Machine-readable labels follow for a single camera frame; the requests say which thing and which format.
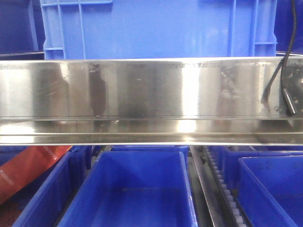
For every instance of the red packaging bag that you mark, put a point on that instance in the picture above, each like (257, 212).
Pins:
(25, 167)

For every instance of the stainless steel shelf beam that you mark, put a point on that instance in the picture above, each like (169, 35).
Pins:
(192, 101)

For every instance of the blue bin far left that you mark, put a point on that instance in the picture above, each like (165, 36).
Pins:
(43, 201)

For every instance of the steel shelf divider rail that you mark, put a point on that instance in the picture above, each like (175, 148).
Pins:
(210, 207)

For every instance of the blue bin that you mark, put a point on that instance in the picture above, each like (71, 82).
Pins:
(274, 199)
(134, 189)
(43, 201)
(234, 160)

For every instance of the blue bin right front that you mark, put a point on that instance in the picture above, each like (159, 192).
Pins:
(274, 199)

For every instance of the blue crate upper shelf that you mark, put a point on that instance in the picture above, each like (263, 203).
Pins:
(130, 29)

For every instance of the blue bin right rear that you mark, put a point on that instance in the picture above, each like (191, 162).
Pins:
(234, 160)

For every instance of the roller conveyor track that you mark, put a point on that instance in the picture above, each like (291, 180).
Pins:
(237, 216)

